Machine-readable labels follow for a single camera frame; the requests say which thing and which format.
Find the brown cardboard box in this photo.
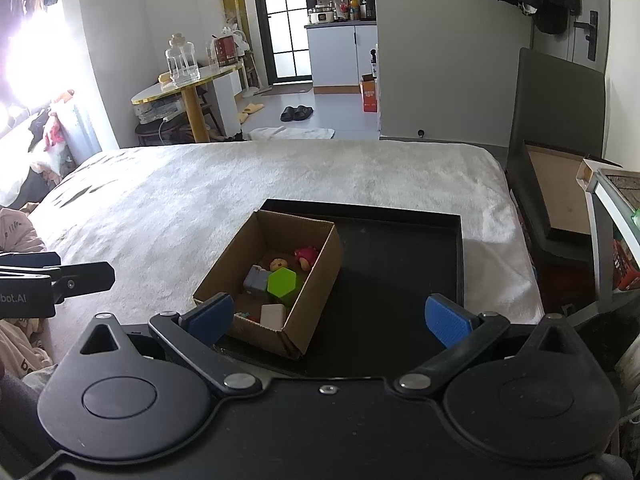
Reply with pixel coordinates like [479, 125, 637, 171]
[192, 210, 345, 360]

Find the green hexagonal block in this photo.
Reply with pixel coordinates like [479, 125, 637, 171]
[266, 266, 299, 309]

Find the white floor mat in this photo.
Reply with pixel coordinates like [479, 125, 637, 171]
[248, 126, 336, 142]

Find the white fluffy blanket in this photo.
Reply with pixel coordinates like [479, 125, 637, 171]
[27, 140, 546, 361]

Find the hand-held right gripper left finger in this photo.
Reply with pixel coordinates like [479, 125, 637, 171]
[75, 293, 264, 397]

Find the black-framed glass door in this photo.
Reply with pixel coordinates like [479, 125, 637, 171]
[251, 0, 314, 86]

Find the white kitchen cabinet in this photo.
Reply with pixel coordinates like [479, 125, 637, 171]
[305, 22, 379, 89]

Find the pink printed garment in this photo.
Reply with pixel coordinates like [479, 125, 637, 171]
[0, 206, 57, 378]

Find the orange carton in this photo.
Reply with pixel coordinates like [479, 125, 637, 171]
[360, 75, 380, 114]

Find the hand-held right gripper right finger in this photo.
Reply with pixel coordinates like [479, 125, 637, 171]
[394, 294, 593, 395]

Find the pile of clothes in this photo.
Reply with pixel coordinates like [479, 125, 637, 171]
[27, 89, 77, 187]

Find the clear glass bottle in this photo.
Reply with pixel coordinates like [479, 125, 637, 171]
[166, 34, 201, 86]

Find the black tray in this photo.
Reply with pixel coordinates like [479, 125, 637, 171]
[215, 198, 466, 378]

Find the dark grey chair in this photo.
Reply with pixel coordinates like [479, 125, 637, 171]
[505, 47, 622, 267]

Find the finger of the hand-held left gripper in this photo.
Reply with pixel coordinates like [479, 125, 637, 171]
[0, 251, 62, 269]
[0, 261, 116, 306]

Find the pink toy figure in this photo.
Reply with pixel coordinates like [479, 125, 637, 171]
[294, 246, 321, 272]

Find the white charger plug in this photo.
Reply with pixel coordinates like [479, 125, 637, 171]
[260, 304, 287, 331]

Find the orange crate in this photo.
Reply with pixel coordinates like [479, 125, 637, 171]
[612, 237, 640, 291]

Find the white side cabinet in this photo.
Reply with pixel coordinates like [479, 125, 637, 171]
[200, 67, 244, 137]

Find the brown cardboard sheet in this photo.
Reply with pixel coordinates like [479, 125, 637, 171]
[526, 146, 594, 235]

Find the black door handle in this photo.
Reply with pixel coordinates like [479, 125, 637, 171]
[575, 10, 600, 61]

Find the white metal frame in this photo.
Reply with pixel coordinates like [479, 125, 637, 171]
[575, 159, 640, 326]

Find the round gold-rimmed table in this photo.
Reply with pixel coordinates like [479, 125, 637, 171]
[131, 62, 244, 144]

